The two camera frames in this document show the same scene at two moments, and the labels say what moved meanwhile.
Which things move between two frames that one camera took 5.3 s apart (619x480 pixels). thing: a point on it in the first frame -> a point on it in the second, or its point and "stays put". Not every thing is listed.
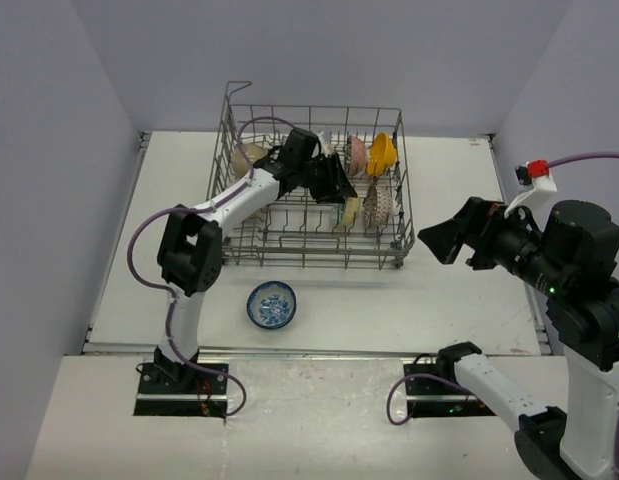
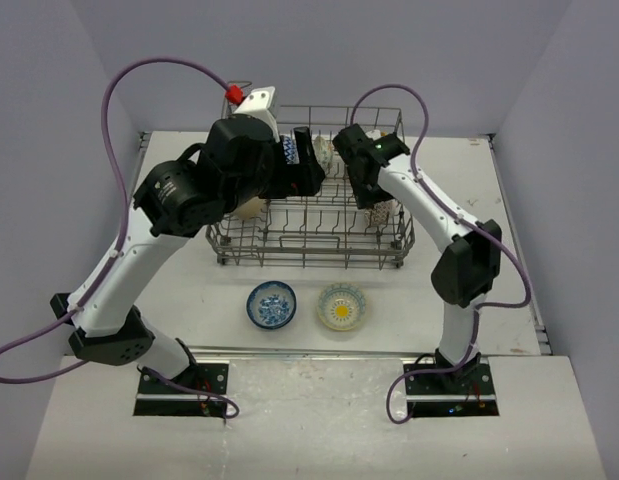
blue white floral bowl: [271, 305] stays put
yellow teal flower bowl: [351, 210] -> [341, 306]
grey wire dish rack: [313, 187] stays put
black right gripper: [482, 220] -> [367, 197]
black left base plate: [168, 388] stays put
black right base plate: [440, 397] stays put
